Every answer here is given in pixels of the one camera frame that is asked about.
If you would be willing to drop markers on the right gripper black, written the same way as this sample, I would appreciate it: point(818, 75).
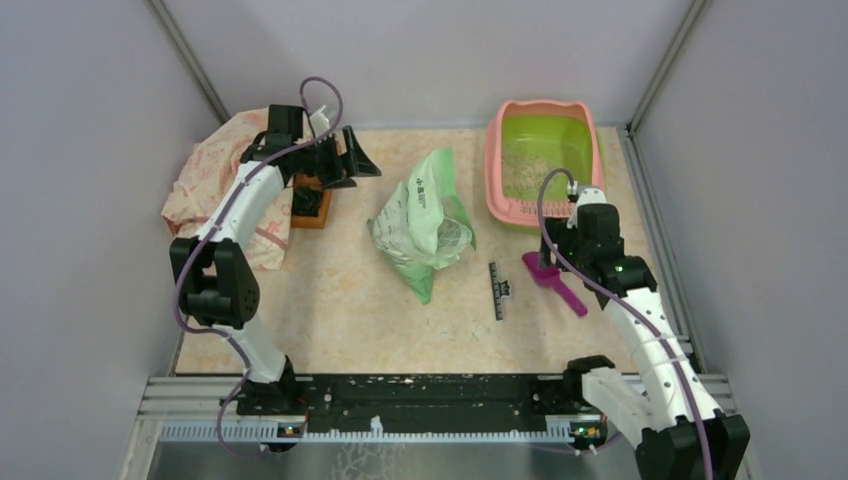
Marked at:
point(559, 230)

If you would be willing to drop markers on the pink patterned crumpled cloth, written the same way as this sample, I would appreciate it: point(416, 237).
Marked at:
point(207, 176)

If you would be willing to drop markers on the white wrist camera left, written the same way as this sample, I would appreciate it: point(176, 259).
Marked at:
point(321, 119)

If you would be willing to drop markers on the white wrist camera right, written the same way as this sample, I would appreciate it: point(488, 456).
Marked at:
point(582, 195)

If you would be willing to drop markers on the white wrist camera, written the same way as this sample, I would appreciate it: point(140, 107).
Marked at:
point(582, 195)
point(321, 119)

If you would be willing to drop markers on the white slotted cable duct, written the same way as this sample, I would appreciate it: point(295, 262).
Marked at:
point(273, 432)

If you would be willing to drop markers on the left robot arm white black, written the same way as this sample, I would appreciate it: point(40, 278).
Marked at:
point(216, 291)

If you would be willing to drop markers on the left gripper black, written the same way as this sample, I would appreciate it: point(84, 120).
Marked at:
point(352, 163)

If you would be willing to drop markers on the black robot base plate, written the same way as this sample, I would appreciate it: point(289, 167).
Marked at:
point(427, 404)

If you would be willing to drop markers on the pink and green litter box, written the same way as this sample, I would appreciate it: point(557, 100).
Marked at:
point(525, 141)

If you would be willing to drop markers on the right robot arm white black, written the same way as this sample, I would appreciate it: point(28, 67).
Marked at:
point(675, 426)

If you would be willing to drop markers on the green cat litter bag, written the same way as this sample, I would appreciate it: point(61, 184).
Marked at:
point(424, 226)

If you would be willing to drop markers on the magenta plastic litter scoop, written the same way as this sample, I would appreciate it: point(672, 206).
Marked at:
point(549, 278)

